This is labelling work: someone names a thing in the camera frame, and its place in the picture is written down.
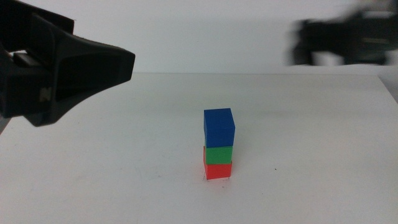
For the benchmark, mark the green cube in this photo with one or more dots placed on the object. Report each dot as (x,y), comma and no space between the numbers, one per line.
(218,155)

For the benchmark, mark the black left wrist camera housing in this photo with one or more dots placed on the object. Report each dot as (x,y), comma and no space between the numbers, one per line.
(15,20)

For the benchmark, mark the red cube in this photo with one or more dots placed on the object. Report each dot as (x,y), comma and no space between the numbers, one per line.
(217,171)

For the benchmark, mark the blue cube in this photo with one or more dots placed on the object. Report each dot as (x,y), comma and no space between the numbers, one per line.
(219,127)

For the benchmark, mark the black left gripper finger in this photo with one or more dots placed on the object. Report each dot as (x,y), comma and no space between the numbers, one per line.
(91,70)

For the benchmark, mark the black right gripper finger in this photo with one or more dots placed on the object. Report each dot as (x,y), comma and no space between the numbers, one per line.
(300,54)
(299,26)

